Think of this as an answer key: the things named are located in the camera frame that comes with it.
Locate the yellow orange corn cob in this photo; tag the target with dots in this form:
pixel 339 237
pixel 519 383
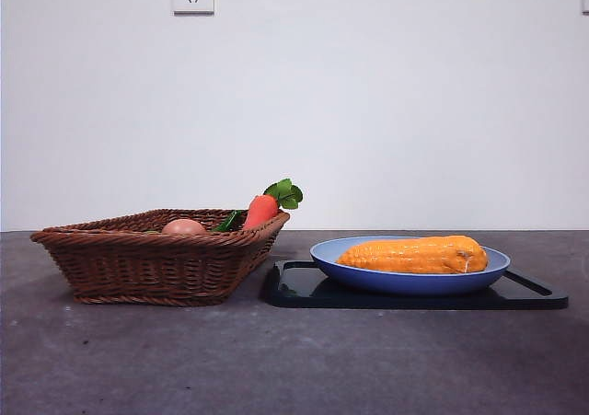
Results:
pixel 405 256

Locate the blue round plate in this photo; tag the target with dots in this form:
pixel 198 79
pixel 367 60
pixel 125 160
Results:
pixel 414 284

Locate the brown wicker basket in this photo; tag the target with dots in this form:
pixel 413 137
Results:
pixel 138 268

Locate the orange carrot with green leaves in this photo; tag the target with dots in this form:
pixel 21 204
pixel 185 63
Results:
pixel 260 210

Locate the green leafy vegetable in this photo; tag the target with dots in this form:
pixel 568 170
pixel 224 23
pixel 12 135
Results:
pixel 227 222

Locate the black rectangular tray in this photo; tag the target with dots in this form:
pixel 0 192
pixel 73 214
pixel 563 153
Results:
pixel 294 295

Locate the peach coloured egg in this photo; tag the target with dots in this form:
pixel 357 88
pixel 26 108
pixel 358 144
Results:
pixel 184 227

